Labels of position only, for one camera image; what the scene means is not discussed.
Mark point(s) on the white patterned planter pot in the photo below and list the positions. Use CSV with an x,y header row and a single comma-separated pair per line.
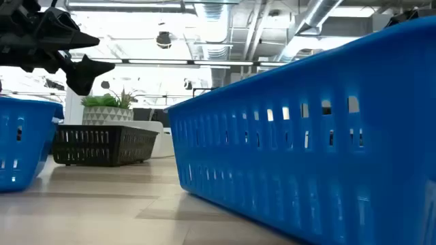
x,y
105,115

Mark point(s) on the green plant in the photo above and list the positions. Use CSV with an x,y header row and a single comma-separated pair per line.
x,y
102,100

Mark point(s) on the black dome ceiling camera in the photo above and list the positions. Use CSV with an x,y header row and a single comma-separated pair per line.
x,y
163,39

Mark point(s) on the long ceiling light strip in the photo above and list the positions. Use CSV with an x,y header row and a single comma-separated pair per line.
x,y
190,62

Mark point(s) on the dark computer monitor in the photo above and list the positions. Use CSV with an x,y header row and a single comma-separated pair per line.
x,y
146,115

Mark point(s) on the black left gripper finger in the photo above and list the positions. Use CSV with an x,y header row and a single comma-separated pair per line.
x,y
64,34
83,75

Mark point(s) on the white column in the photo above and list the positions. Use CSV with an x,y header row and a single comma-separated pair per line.
x,y
73,109

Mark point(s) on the large blue plastic basket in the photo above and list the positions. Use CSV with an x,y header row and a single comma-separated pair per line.
x,y
306,170

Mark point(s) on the black plastic basket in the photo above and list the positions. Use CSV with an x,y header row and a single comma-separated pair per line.
x,y
102,146

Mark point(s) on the small blue plastic basket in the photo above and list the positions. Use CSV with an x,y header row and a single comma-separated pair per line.
x,y
30,149

